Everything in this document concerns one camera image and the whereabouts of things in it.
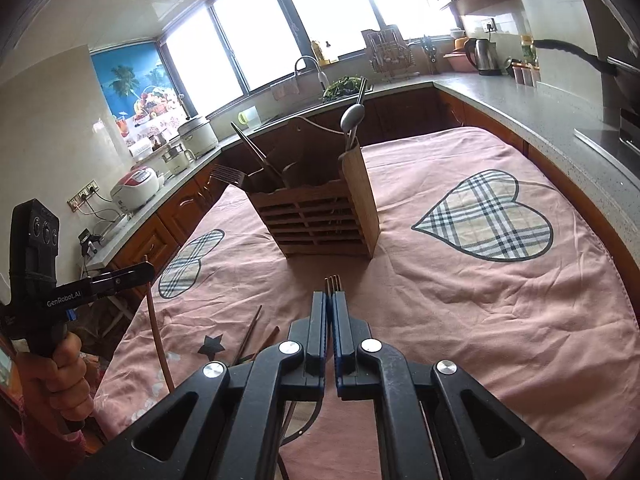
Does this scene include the brown wooden chopstick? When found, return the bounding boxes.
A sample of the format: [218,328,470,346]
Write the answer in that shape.
[145,281,175,393]

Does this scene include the metal fork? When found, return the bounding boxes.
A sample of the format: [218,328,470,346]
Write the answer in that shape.
[324,274,343,297]

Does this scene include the dark chopstick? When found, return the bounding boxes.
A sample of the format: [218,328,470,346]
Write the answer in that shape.
[231,122,284,188]

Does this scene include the kitchen faucet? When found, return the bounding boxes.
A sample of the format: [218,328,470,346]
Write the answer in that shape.
[292,54,332,97]

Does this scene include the left hand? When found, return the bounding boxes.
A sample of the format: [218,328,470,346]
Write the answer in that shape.
[16,333,93,434]

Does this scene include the long brown chopstick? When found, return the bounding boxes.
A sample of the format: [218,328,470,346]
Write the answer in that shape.
[231,304,262,366]

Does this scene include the red white rice cooker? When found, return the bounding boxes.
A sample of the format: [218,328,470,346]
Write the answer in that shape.
[110,166,164,214]

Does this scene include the pink tablecloth with hearts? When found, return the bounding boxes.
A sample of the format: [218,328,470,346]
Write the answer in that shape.
[94,128,639,479]

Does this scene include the black fork in holder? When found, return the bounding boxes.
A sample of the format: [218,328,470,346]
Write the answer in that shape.
[210,164,248,191]

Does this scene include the white cooker pot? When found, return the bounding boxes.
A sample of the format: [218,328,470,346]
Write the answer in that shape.
[178,116,218,158]

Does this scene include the wooden utensil holder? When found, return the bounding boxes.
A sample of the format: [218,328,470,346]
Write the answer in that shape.
[222,117,381,258]

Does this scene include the tropical fruit poster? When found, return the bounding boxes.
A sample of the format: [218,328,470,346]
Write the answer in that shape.
[90,42,186,148]

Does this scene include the green white jug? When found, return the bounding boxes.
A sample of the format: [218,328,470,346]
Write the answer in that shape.
[238,106,262,129]

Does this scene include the metal spoon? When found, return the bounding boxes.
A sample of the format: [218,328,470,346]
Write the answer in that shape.
[341,103,366,151]

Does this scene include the green vegetables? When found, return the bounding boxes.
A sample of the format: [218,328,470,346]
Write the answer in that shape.
[322,76,372,102]

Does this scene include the dish drying rack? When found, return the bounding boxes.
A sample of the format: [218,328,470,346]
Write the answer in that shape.
[361,25,416,79]

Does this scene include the pink basin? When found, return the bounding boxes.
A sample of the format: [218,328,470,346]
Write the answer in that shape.
[444,50,477,73]

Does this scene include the stainless electric kettle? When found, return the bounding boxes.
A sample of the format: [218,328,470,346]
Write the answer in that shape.
[464,38,502,76]

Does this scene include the spice jar set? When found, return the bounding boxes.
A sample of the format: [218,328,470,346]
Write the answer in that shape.
[510,35,540,88]

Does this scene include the wall power socket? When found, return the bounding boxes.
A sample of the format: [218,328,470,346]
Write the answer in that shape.
[67,180,100,211]

